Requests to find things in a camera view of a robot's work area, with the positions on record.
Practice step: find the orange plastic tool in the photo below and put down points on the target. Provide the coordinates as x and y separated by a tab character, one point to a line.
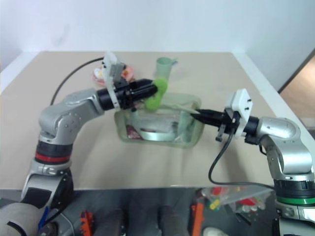
198	216

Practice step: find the light green plastic cup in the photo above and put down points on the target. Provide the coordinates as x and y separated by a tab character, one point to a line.
163	68

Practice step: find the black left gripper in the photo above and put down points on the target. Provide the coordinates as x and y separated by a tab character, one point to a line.
124	94

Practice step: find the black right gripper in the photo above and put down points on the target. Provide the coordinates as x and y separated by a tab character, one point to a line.
229	121

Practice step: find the red packet inside pouch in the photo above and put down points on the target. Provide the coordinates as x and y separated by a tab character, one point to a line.
133	132

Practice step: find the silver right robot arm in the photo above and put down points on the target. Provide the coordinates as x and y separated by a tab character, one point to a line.
283	137

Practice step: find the red black toy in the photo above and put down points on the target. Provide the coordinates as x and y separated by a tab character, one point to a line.
86	221

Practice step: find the pink white small plate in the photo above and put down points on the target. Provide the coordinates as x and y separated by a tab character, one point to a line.
99	75

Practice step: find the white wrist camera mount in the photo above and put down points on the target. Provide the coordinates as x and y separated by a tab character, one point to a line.
242	103
109	73

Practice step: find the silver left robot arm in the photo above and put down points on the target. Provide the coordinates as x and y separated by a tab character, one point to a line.
73	105

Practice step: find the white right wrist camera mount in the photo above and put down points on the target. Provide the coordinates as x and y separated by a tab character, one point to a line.
242	103

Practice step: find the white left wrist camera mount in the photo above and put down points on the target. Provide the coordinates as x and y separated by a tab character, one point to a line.
109	73

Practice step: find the white shoe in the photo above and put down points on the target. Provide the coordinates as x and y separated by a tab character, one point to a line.
214	231

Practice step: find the clear bag of colourful toys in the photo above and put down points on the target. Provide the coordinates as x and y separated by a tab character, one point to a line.
236	199

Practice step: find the clear plastic storage bin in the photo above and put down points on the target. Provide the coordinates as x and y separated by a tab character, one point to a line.
182	118

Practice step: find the silver item inside pouch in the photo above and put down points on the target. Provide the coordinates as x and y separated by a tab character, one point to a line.
157	135

